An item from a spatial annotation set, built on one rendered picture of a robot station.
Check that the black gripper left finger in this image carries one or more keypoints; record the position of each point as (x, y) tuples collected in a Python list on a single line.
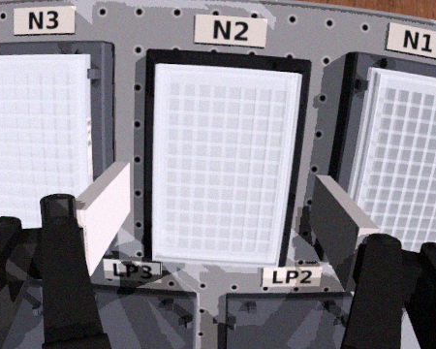
[(55, 254)]

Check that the grey perforated base plate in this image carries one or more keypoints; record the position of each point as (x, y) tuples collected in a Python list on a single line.
[(321, 33)]

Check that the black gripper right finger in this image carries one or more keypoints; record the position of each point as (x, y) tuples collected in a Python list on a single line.
[(361, 256)]

